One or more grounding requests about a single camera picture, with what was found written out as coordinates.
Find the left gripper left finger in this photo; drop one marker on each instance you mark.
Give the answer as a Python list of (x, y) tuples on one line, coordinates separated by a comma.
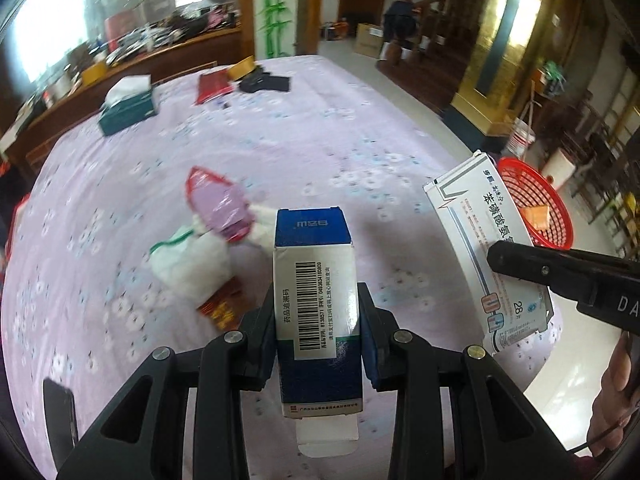
[(140, 433)]

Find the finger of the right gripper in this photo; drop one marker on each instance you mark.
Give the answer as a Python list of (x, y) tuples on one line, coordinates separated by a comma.
[(562, 271)]

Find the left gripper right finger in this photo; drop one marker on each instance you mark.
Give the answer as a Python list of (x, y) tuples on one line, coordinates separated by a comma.
[(458, 414)]

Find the orange medicine box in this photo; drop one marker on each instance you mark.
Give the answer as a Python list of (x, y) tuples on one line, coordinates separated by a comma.
[(537, 217)]

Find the brown red snack packet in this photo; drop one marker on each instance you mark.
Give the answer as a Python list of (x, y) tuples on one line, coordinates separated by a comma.
[(226, 308)]

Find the white cotton glove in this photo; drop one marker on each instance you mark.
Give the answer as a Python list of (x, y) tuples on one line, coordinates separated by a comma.
[(194, 265)]

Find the blue white medicine box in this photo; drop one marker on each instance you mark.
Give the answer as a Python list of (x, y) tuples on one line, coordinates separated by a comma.
[(316, 305)]

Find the white striped plastic bag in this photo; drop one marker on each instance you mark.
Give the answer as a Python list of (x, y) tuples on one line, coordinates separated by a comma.
[(259, 233)]

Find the purple red wrapper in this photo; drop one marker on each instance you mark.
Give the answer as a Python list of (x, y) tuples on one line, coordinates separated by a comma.
[(219, 204)]

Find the person's right hand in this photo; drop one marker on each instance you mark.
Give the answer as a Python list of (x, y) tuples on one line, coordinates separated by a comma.
[(611, 407)]

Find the black smartphone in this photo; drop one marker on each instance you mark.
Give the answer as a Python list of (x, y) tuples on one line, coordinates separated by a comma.
[(61, 422)]

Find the red plastic mesh basket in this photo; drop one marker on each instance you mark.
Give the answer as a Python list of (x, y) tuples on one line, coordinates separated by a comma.
[(528, 187)]

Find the white cylinder stool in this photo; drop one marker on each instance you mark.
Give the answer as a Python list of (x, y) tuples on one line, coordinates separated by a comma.
[(558, 169)]

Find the white bucket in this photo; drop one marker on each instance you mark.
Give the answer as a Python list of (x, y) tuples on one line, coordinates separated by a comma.
[(520, 139)]

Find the lilac floral tablecloth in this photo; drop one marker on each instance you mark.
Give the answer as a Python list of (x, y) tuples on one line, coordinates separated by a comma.
[(82, 305)]

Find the wooden staircase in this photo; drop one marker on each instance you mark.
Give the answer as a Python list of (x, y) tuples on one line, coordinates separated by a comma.
[(430, 63)]

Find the golden pillar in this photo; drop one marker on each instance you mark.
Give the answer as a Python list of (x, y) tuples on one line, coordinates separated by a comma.
[(510, 37)]

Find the brown cardboard box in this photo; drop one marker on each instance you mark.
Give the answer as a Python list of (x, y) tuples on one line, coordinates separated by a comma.
[(369, 40)]

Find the wooden sideboard counter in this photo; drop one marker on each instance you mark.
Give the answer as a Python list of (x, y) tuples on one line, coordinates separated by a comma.
[(33, 145)]

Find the teal tissue box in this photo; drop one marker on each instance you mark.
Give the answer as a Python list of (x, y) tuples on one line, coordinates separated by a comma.
[(130, 101)]

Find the black pouch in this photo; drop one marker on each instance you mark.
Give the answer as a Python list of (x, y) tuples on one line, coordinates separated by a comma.
[(258, 80)]

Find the yellow tape roll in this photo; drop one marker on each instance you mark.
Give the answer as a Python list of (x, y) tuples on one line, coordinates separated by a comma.
[(241, 69)]

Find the bamboo painted panel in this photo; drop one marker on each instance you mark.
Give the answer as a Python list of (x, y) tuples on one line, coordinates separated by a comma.
[(275, 28)]

